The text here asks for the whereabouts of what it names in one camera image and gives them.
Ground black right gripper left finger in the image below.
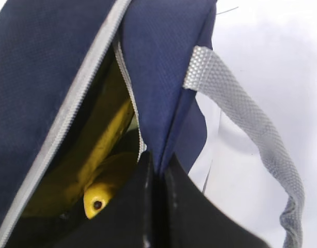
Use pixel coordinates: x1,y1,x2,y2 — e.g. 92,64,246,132
8,151,155,247

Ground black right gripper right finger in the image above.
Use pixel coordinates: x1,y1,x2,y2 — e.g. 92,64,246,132
163,152,273,248

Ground yellow banana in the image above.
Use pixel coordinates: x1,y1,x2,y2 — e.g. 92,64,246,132
21,64,134,218

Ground navy blue lunch bag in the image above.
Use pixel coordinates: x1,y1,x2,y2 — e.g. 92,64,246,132
0,1,305,247

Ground yellow pear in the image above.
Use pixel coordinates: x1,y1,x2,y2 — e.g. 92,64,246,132
83,152,138,219

